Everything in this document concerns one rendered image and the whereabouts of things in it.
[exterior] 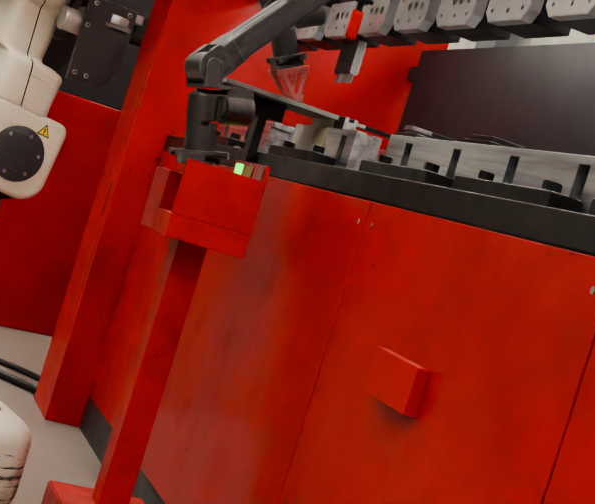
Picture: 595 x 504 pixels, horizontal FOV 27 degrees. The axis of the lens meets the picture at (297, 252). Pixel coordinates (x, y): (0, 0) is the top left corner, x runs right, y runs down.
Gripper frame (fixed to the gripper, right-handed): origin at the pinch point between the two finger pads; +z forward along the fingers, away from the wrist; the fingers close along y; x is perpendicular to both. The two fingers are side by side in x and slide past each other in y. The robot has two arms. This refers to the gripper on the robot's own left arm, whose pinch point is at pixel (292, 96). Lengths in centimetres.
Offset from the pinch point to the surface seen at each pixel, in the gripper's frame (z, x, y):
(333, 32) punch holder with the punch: -12.3, -13.2, 4.2
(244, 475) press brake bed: 63, 37, -52
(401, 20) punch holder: -13.2, -14.0, -33.2
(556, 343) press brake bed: 25, 16, -137
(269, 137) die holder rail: 10.9, -2.9, 32.5
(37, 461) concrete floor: 80, 67, 39
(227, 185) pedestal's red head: 11.6, 27.7, -39.4
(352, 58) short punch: -6.2, -14.0, -3.1
